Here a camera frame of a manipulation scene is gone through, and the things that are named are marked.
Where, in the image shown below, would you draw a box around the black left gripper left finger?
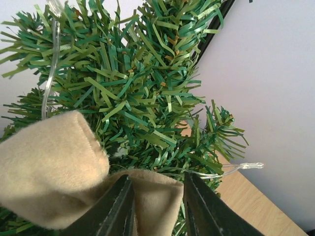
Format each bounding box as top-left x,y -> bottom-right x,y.
60,175 -> 135,236

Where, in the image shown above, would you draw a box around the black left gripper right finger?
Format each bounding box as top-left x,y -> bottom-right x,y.
183,173 -> 263,236

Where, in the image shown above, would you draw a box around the clear wire fairy lights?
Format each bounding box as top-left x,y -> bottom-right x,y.
41,0 -> 264,179

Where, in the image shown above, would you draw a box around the small green christmas tree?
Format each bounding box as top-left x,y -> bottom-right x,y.
0,0 -> 249,236

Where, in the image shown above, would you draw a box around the black enclosure frame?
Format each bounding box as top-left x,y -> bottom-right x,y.
198,0 -> 235,60

